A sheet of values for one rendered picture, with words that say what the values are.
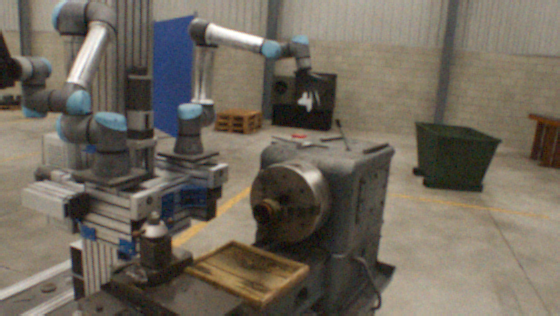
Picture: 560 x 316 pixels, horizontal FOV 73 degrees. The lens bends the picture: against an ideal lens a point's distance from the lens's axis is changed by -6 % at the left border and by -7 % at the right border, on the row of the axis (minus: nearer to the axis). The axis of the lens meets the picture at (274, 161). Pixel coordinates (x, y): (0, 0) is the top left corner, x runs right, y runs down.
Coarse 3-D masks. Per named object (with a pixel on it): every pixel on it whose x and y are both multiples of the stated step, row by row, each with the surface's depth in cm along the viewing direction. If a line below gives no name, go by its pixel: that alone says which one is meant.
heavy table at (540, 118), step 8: (536, 120) 867; (544, 120) 818; (552, 120) 779; (536, 128) 870; (552, 128) 786; (536, 136) 867; (544, 136) 868; (552, 136) 789; (536, 144) 870; (544, 144) 864; (552, 144) 792; (536, 152) 873; (544, 152) 804; (552, 152) 795; (544, 160) 803; (552, 160) 805; (552, 168) 795
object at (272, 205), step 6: (270, 198) 150; (258, 204) 146; (264, 204) 146; (270, 204) 147; (276, 204) 149; (252, 210) 148; (258, 210) 151; (264, 210) 153; (270, 210) 145; (276, 210) 147; (258, 216) 150; (264, 216) 152; (270, 216) 145; (276, 216) 148; (258, 222) 147; (264, 222) 146; (270, 222) 148
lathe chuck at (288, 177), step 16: (256, 176) 163; (288, 176) 154; (304, 176) 151; (256, 192) 164; (288, 192) 155; (304, 192) 151; (320, 192) 153; (320, 208) 152; (288, 224) 158; (304, 224) 154; (320, 224) 157; (288, 240) 159
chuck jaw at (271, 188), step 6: (264, 174) 155; (270, 174) 158; (264, 180) 156; (270, 180) 156; (264, 186) 154; (270, 186) 154; (276, 186) 157; (264, 192) 154; (270, 192) 153; (276, 192) 156; (264, 198) 152; (276, 198) 158
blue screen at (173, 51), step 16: (192, 16) 608; (160, 32) 733; (176, 32) 667; (160, 48) 738; (176, 48) 671; (192, 48) 614; (160, 64) 744; (176, 64) 676; (192, 64) 616; (160, 80) 749; (176, 80) 680; (192, 80) 621; (160, 96) 755; (176, 96) 685; (192, 96) 627; (160, 112) 761; (176, 112) 690; (160, 128) 767; (176, 128) 695
